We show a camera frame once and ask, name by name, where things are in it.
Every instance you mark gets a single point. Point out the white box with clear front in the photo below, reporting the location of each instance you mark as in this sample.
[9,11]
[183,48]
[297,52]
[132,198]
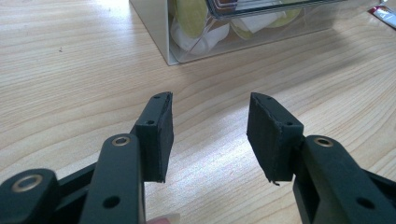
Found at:
[149,21]

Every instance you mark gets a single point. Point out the white crumpled packet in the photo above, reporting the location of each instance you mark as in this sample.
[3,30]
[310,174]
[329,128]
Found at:
[186,40]

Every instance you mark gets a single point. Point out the yellow-green round packet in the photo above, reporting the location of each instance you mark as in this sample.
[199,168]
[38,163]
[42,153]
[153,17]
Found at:
[190,15]

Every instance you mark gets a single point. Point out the red and silver sachet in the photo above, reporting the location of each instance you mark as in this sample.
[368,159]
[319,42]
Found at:
[384,15]

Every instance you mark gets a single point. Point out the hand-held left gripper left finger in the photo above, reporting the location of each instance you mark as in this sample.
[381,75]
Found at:
[157,140]

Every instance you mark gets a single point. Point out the white flat packet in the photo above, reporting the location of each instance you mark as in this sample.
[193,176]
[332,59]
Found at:
[258,22]

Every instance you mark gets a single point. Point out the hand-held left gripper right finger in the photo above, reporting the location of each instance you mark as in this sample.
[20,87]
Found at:
[271,143]

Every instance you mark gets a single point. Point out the clear plastic tray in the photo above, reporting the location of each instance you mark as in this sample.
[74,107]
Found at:
[267,9]

